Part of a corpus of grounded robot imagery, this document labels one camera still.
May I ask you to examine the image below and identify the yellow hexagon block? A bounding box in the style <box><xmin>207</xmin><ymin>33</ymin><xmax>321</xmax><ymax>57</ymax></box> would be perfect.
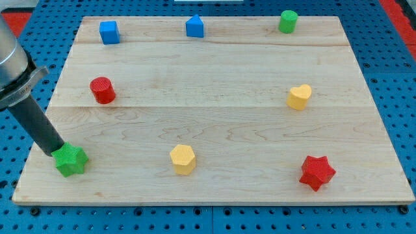
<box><xmin>170</xmin><ymin>144</ymin><xmax>196</xmax><ymax>176</ymax></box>

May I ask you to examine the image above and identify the yellow heart block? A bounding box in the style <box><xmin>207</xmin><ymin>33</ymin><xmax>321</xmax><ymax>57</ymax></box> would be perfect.
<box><xmin>286</xmin><ymin>84</ymin><xmax>312</xmax><ymax>111</ymax></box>

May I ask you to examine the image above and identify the blue cube block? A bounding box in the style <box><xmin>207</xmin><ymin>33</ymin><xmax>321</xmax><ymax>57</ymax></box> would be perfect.
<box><xmin>99</xmin><ymin>21</ymin><xmax>120</xmax><ymax>45</ymax></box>

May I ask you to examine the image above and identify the red star block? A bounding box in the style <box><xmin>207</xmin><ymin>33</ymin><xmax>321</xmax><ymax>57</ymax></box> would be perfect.
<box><xmin>299</xmin><ymin>155</ymin><xmax>336</xmax><ymax>192</ymax></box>

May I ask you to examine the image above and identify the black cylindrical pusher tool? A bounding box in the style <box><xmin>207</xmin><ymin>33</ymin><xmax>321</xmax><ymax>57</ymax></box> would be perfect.
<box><xmin>7</xmin><ymin>95</ymin><xmax>64</xmax><ymax>157</ymax></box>

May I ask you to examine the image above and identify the blue triangle block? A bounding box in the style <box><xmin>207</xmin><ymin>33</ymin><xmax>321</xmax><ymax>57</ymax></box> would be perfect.
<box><xmin>185</xmin><ymin>14</ymin><xmax>204</xmax><ymax>38</ymax></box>

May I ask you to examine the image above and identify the green cylinder block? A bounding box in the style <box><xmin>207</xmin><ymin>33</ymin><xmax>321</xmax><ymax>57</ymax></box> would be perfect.
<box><xmin>278</xmin><ymin>10</ymin><xmax>298</xmax><ymax>34</ymax></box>

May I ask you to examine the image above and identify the red cylinder block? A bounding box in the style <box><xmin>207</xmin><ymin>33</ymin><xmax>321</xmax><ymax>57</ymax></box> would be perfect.
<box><xmin>90</xmin><ymin>77</ymin><xmax>116</xmax><ymax>104</ymax></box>

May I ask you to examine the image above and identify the wooden board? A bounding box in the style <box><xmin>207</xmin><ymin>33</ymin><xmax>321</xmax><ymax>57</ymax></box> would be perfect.
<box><xmin>12</xmin><ymin>16</ymin><xmax>415</xmax><ymax>206</ymax></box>

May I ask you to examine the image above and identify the green star block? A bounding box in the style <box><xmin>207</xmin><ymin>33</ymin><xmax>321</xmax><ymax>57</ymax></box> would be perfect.
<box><xmin>51</xmin><ymin>142</ymin><xmax>88</xmax><ymax>177</ymax></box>

